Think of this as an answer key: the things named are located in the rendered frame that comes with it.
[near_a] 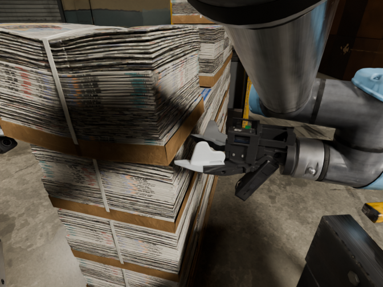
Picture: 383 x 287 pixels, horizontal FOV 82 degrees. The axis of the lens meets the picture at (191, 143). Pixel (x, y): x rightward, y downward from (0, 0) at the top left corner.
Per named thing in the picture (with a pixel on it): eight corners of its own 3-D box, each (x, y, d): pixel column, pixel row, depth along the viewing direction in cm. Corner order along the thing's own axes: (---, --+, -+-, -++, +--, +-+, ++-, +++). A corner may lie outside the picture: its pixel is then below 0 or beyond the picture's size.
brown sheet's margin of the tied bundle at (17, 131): (3, 135, 50) (-4, 118, 48) (88, 97, 74) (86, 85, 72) (62, 153, 47) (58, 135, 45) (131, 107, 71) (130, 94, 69)
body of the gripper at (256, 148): (229, 116, 44) (294, 123, 41) (225, 153, 48) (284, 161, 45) (223, 132, 38) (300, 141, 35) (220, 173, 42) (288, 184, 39)
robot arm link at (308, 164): (307, 165, 45) (315, 191, 38) (282, 162, 46) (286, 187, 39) (317, 132, 41) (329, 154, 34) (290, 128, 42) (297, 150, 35)
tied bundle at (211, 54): (132, 82, 103) (125, 26, 91) (157, 70, 127) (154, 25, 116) (212, 88, 94) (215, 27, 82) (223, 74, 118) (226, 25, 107)
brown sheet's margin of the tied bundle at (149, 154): (96, 160, 45) (89, 141, 43) (155, 110, 69) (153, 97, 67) (168, 166, 40) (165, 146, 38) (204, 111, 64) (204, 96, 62)
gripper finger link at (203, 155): (173, 139, 39) (223, 135, 41) (174, 167, 42) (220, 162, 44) (175, 147, 36) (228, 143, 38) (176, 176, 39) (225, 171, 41)
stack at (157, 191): (94, 312, 94) (20, 140, 53) (176, 162, 193) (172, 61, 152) (182, 339, 86) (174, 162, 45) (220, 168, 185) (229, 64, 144)
